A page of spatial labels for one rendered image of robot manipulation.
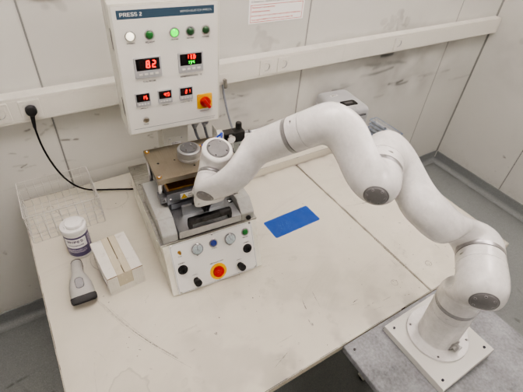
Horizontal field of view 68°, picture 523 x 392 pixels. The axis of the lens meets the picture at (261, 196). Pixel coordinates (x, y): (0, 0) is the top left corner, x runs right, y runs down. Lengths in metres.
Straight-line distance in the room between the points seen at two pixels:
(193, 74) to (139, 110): 0.21
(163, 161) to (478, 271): 0.97
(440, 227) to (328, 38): 1.40
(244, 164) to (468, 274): 0.60
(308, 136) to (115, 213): 1.04
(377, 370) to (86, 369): 0.86
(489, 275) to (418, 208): 0.23
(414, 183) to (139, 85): 0.87
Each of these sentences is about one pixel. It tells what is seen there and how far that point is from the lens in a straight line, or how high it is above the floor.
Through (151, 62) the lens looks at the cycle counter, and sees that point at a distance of 1.30.
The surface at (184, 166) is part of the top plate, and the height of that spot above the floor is 1.11.
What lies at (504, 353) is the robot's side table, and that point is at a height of 0.75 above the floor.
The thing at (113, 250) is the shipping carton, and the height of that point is 0.84.
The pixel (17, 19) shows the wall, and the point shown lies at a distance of 1.59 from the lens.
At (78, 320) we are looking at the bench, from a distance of 1.41.
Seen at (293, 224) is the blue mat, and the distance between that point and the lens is 1.63.
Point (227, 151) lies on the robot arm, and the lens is 1.04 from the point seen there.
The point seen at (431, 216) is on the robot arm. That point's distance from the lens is 0.98.
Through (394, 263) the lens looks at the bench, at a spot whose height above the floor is 0.75.
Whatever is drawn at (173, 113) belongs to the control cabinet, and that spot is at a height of 1.21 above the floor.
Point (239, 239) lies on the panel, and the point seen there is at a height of 0.87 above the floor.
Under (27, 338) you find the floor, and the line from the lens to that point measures 2.38.
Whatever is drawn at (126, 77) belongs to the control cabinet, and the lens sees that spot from 1.31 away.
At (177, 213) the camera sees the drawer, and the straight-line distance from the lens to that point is 1.34.
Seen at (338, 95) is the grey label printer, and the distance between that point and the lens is 2.20.
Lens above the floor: 1.89
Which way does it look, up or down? 41 degrees down
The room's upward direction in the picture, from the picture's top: 5 degrees clockwise
